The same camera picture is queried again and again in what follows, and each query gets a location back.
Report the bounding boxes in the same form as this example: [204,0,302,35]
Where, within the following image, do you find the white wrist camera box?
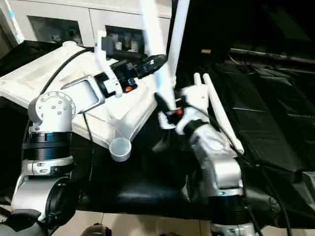
[178,85,211,124]
[94,30,124,96]

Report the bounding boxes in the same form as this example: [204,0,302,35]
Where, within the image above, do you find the white plastic table leg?
[202,74,245,154]
[193,73,208,89]
[166,0,191,77]
[139,0,177,129]

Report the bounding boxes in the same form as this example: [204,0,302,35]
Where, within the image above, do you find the white plastic table top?
[0,41,159,162]

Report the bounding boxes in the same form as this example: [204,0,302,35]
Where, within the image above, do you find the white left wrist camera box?
[94,30,124,96]

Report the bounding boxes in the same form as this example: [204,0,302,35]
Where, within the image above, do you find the white glass-door cabinet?
[7,0,174,54]

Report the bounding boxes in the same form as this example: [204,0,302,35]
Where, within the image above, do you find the grey curtain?
[0,2,24,59]

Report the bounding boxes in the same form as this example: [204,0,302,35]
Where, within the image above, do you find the black plastic mat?
[0,42,315,227]

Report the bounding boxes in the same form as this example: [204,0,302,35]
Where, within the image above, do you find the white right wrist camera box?
[178,85,211,124]

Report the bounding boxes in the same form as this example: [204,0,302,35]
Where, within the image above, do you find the black low bench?
[230,46,315,67]

